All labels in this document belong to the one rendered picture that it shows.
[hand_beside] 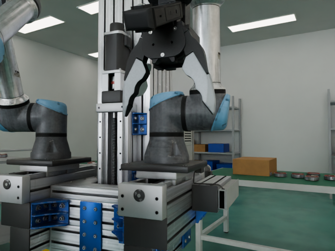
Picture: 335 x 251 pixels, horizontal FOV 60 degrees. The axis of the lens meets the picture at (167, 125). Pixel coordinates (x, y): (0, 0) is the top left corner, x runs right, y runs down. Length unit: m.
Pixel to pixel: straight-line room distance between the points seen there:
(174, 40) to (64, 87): 7.42
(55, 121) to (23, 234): 0.41
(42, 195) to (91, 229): 0.22
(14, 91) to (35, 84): 6.10
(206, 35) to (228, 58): 6.31
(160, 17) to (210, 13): 0.56
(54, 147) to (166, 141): 0.47
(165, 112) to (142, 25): 0.56
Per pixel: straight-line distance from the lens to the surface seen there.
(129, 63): 0.47
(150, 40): 0.46
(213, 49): 0.93
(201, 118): 0.90
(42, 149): 1.18
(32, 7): 1.06
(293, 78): 6.80
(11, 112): 1.23
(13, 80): 1.21
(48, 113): 1.19
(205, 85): 0.42
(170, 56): 0.44
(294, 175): 2.88
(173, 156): 0.90
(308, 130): 6.66
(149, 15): 0.38
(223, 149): 6.47
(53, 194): 1.16
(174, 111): 0.91
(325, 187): 2.52
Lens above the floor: 1.12
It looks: 2 degrees up
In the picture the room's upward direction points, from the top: straight up
